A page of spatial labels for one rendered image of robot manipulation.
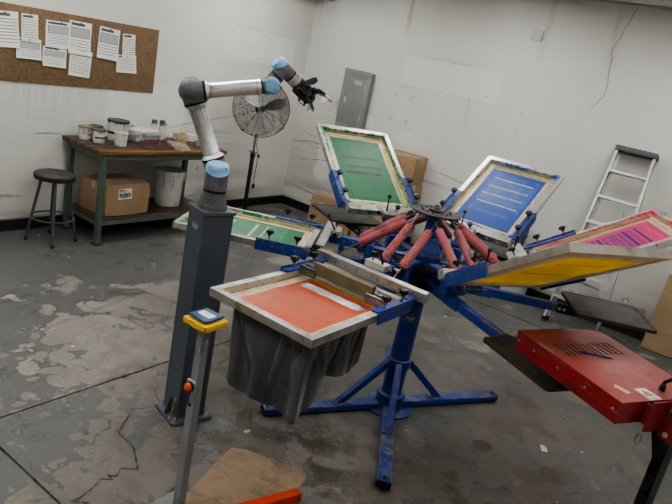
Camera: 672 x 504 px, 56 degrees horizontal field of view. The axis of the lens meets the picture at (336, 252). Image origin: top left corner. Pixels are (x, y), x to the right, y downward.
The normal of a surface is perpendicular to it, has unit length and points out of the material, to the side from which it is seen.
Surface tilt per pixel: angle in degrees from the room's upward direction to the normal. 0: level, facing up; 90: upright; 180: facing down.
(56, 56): 88
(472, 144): 90
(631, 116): 90
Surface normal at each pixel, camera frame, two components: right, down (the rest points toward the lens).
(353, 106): -0.58, 0.13
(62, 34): 0.79, 0.29
